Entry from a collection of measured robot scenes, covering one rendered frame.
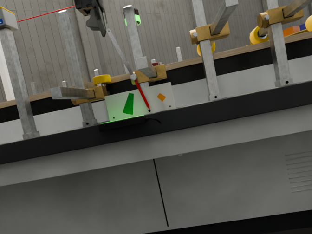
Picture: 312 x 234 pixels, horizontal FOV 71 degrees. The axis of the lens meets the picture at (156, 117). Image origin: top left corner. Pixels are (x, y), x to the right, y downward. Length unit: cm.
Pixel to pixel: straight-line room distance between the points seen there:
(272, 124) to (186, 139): 32
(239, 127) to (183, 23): 613
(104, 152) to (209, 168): 50
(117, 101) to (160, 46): 537
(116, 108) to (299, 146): 84
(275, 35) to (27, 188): 134
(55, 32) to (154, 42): 241
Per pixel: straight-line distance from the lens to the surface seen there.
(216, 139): 87
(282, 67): 91
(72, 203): 129
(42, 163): 105
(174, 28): 662
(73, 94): 72
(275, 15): 93
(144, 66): 59
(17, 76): 105
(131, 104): 83
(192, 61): 104
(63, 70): 516
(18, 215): 148
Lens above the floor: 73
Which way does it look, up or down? 4 degrees down
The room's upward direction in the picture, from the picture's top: 12 degrees counter-clockwise
